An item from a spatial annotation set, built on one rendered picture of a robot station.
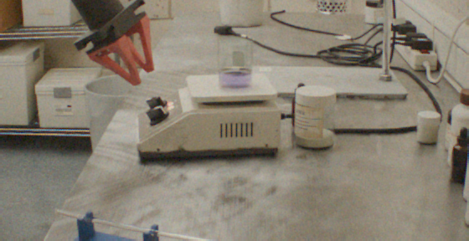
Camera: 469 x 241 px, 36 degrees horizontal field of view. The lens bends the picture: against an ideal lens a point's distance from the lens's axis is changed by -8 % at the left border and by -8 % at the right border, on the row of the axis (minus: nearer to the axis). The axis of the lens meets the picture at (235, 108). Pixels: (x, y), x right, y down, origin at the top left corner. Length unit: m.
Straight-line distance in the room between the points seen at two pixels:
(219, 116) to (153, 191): 0.16
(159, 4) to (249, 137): 2.47
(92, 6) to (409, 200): 0.48
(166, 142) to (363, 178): 0.27
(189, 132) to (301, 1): 2.47
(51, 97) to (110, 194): 2.31
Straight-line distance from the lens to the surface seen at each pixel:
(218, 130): 1.05
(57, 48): 3.64
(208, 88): 1.08
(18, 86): 3.30
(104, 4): 1.01
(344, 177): 1.00
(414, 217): 0.89
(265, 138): 1.06
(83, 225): 0.80
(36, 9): 3.31
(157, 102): 1.12
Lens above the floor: 1.12
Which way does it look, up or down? 16 degrees down
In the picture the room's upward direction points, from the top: straight up
